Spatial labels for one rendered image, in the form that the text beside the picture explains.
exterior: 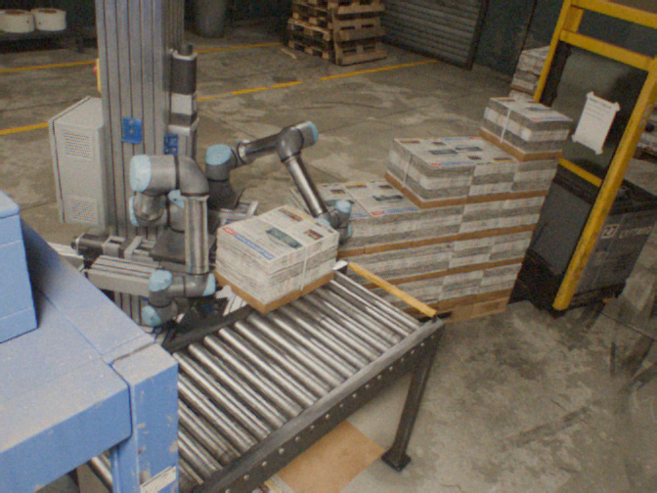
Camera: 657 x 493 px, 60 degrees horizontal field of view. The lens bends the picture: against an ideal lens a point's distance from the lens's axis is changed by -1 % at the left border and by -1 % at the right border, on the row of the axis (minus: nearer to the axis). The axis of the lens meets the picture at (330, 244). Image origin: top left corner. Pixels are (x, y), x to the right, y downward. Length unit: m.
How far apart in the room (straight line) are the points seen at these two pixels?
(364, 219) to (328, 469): 1.15
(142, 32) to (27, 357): 1.66
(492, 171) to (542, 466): 1.46
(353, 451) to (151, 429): 1.95
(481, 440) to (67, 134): 2.30
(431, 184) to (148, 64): 1.44
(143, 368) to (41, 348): 0.15
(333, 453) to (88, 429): 2.02
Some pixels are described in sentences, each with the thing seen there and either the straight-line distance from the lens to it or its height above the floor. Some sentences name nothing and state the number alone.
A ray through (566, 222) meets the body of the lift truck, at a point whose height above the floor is 0.56.
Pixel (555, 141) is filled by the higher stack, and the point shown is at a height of 1.17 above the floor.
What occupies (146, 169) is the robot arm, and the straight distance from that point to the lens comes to 1.92.
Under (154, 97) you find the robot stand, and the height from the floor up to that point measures 1.37.
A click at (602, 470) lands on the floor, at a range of 3.19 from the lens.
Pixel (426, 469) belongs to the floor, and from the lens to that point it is 2.81.
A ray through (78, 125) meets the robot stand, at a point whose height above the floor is 1.23.
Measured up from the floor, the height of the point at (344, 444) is 0.00.
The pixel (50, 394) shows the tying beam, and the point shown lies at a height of 1.55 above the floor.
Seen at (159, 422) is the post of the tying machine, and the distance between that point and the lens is 0.90.
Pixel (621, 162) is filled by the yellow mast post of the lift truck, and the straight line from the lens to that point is 3.54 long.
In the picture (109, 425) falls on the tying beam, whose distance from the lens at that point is 0.84.
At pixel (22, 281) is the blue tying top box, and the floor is 1.64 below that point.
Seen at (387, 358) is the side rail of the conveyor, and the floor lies 0.80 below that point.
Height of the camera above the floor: 2.13
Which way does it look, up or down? 31 degrees down
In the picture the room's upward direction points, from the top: 9 degrees clockwise
